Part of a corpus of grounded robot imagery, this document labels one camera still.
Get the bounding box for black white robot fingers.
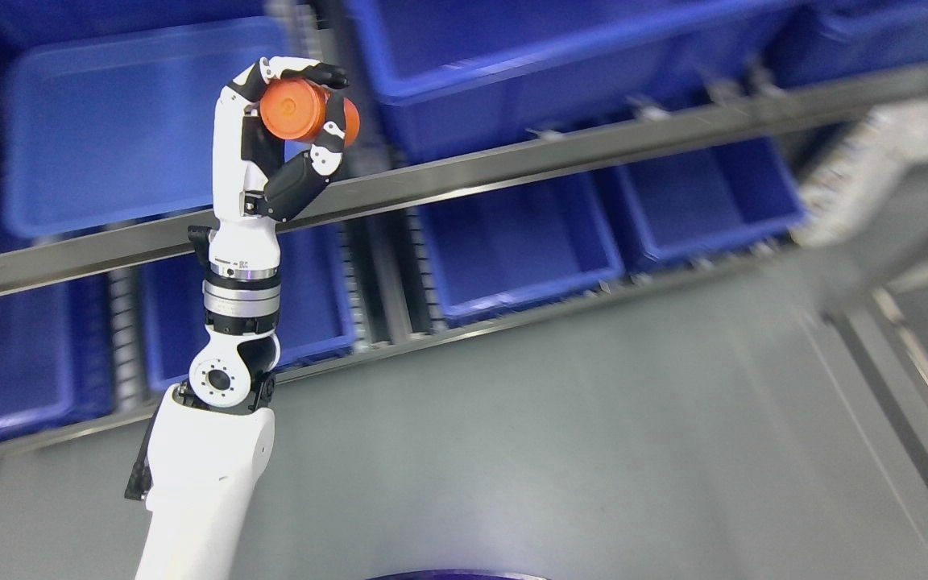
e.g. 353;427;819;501
227;56;350;103

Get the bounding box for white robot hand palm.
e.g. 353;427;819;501
209;87;280;279

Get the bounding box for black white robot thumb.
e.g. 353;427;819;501
244;121;346;222

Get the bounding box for orange cylindrical capacitor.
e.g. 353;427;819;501
259;78;331;143

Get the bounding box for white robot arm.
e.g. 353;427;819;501
125;56;358;579

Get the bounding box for blue bin lower centre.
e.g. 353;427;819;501
139;225;357;392

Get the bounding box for blue shallow tray bin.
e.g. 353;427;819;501
2;16;307;239

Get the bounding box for blue bin top centre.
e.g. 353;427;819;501
345;1;799;163

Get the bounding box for blue bin lower right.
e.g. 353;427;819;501
417;172;624;327

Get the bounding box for blue bin lower left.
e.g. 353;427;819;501
0;276;114;441

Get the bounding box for blue bin far right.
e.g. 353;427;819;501
593;137;806;274

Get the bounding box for steel shelf front rail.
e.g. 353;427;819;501
0;63;928;297

